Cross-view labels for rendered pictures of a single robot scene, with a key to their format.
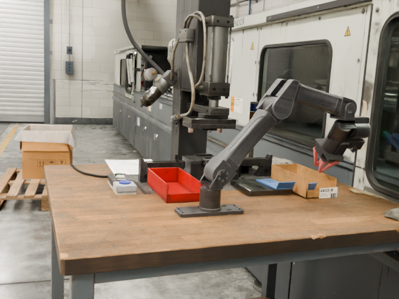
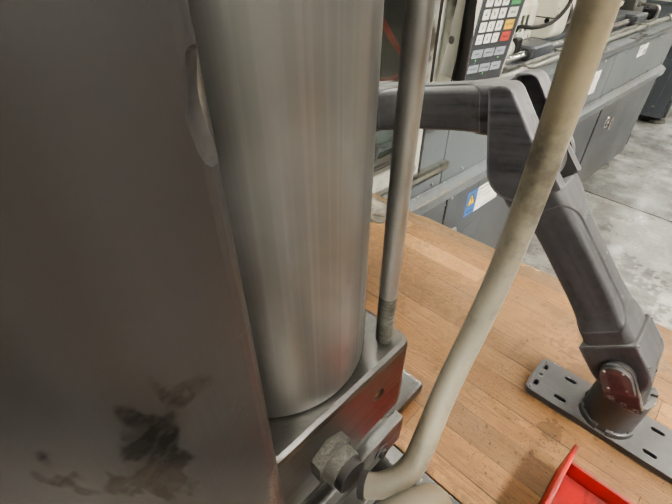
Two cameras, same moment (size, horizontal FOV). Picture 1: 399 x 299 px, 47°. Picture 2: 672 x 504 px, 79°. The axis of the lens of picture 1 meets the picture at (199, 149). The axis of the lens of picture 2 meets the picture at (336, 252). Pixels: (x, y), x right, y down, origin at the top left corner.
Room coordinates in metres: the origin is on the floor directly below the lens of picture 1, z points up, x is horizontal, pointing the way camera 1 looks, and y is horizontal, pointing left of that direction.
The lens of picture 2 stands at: (1.77, 0.08, 1.42)
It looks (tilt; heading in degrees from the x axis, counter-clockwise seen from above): 38 degrees down; 245
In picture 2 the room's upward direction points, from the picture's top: straight up
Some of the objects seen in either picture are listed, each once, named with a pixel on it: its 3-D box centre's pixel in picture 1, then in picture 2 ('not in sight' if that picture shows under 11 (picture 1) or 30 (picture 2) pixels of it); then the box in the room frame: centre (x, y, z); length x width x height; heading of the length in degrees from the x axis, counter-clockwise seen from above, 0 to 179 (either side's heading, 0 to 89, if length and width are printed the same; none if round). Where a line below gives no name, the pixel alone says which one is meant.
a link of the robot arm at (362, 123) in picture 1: (350, 120); not in sight; (1.50, -0.49, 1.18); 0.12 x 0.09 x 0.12; 112
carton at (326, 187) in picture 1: (302, 181); not in sight; (1.66, -0.39, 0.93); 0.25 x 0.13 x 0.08; 21
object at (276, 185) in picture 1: (275, 181); not in sight; (1.62, -0.28, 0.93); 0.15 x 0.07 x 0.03; 25
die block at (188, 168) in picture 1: (209, 169); not in sight; (1.75, -0.05, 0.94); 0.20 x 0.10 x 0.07; 111
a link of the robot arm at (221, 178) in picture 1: (213, 177); (630, 369); (1.32, -0.05, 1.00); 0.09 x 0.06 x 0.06; 22
